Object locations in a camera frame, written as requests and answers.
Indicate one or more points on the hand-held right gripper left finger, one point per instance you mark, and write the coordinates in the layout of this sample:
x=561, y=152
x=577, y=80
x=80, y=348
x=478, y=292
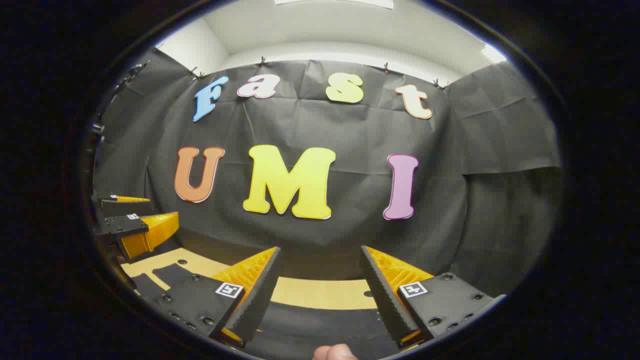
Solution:
x=260, y=300

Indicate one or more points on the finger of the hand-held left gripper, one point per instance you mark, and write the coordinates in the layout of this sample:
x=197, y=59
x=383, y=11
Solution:
x=125, y=207
x=150, y=232

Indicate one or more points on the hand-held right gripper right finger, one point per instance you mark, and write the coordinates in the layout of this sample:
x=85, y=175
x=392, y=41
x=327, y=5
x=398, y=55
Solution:
x=385, y=300

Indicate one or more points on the dark blue jeans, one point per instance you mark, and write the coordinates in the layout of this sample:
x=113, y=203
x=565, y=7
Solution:
x=310, y=330

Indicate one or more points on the black backdrop cloth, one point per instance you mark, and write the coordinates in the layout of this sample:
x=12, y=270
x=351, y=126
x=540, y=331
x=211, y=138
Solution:
x=350, y=125

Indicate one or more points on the ceiling light panel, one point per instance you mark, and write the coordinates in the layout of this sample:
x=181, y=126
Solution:
x=335, y=3
x=494, y=53

